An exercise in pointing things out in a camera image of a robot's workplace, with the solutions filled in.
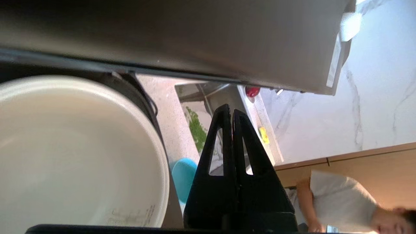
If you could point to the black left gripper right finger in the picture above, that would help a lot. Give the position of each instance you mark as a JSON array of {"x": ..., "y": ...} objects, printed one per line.
[{"x": 263, "y": 198}]

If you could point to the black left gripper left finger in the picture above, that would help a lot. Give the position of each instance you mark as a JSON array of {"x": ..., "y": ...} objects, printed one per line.
[{"x": 211, "y": 195}]

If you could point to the black rice cooker lid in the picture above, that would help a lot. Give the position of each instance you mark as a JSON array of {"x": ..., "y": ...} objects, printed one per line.
[{"x": 162, "y": 32}]

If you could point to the blue bowl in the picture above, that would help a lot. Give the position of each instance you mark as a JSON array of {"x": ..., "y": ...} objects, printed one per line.
[{"x": 183, "y": 178}]

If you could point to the cream inner pot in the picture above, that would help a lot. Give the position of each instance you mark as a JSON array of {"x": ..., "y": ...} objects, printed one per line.
[{"x": 65, "y": 156}]

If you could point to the spilled green grains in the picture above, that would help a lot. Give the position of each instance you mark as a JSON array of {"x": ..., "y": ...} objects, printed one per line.
[{"x": 198, "y": 133}]

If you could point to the yellow sponge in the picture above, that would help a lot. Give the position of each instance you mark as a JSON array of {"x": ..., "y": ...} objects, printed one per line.
[{"x": 264, "y": 135}]

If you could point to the person in white shirt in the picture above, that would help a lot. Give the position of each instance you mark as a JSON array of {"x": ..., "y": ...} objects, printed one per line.
[{"x": 341, "y": 201}]

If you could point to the steel sink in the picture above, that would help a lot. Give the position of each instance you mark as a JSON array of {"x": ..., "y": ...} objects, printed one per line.
[{"x": 224, "y": 97}]

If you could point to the wooden cabinet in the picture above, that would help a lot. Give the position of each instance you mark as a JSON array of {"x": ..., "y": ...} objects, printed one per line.
[{"x": 373, "y": 162}]

